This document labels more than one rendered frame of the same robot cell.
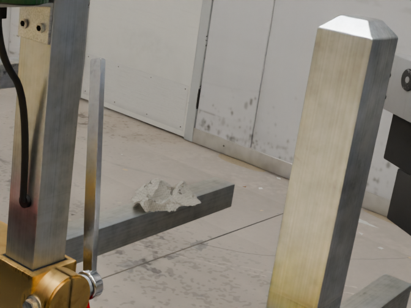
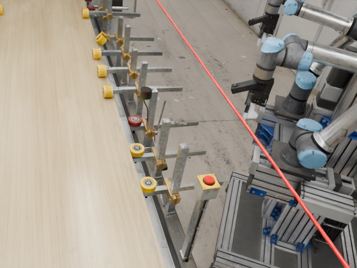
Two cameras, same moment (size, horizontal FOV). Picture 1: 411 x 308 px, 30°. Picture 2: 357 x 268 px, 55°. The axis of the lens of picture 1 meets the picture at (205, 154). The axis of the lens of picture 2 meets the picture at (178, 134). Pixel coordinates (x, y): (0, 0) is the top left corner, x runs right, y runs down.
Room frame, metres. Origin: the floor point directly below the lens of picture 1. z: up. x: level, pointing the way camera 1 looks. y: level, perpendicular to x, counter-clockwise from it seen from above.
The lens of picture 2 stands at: (-0.71, -0.82, 2.14)
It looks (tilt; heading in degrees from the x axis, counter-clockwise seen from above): 39 degrees down; 30
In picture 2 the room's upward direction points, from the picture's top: 12 degrees clockwise
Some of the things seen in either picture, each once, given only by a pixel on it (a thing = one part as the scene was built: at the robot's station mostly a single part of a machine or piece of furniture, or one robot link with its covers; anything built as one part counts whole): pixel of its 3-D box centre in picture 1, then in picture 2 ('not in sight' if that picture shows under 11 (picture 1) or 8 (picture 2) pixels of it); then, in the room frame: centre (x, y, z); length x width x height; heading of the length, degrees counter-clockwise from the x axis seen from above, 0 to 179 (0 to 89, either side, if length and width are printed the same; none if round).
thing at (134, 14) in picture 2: not in sight; (113, 13); (1.50, 1.37, 0.95); 0.50 x 0.04 x 0.04; 145
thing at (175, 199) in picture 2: not in sight; (171, 191); (0.31, -0.26, 0.84); 0.14 x 0.06 x 0.05; 55
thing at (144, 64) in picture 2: not in sight; (141, 94); (0.73, 0.33, 0.93); 0.04 x 0.04 x 0.48; 55
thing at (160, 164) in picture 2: not in sight; (158, 158); (0.45, -0.06, 0.83); 0.14 x 0.06 x 0.05; 55
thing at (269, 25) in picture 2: not in sight; (269, 22); (1.29, -0.13, 1.46); 0.09 x 0.08 x 0.12; 112
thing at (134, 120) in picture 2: not in sight; (134, 125); (0.54, 0.21, 0.85); 0.08 x 0.08 x 0.11
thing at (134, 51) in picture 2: not in sight; (132, 80); (0.87, 0.54, 0.89); 0.04 x 0.04 x 0.48; 55
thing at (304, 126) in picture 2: not in sight; (306, 133); (0.78, -0.66, 1.21); 0.13 x 0.12 x 0.14; 29
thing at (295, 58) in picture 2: not in sight; (295, 57); (0.57, -0.52, 1.61); 0.11 x 0.11 x 0.08; 29
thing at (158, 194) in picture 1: (161, 189); (180, 119); (0.78, 0.04, 0.87); 0.09 x 0.07 x 0.02; 145
